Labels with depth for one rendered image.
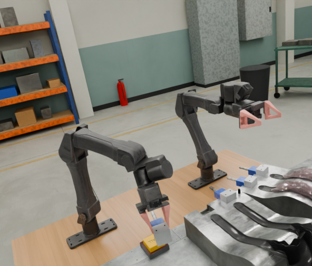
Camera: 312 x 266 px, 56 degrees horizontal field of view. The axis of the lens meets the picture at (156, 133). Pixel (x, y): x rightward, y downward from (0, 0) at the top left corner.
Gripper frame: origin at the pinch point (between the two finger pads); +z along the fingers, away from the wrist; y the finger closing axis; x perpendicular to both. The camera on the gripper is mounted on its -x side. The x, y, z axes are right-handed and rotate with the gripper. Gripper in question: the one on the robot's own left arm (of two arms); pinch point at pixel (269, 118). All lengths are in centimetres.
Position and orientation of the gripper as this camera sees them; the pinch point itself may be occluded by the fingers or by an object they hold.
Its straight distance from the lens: 106.4
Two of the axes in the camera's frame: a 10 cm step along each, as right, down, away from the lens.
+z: 5.0, 2.5, -8.3
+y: 8.6, -3.0, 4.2
